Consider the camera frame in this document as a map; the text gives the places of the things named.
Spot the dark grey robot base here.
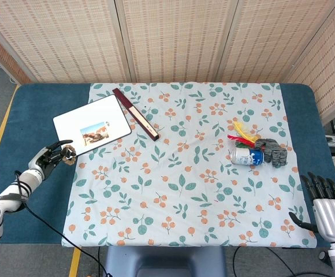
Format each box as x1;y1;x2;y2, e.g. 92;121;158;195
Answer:
103;245;228;277

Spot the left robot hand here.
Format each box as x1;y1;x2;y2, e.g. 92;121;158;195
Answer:
28;139;77;177

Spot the blue and white drink can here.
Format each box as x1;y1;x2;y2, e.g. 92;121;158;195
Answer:
229;146;265;166

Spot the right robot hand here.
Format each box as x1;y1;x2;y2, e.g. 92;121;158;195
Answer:
288;171;335;242

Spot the white board with black frame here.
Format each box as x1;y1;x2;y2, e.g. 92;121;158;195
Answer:
53;94;132;156

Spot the small brown object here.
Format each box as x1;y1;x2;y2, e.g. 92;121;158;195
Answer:
61;145;77;166

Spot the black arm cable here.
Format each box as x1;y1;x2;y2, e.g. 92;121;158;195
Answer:
13;170;110;277

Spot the floral print tablecloth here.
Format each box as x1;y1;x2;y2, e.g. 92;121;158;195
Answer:
61;82;318;249

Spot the long maroon fan box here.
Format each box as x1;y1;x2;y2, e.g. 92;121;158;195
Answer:
111;87;160;142

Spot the grey knitted glove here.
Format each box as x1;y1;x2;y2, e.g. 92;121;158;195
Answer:
254;138;288;168

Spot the woven bamboo folding screen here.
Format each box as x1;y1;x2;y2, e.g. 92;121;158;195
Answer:
0;0;335;125

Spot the yellow and red feather shuttlecock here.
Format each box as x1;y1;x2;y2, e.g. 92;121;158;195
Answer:
227;121;262;149

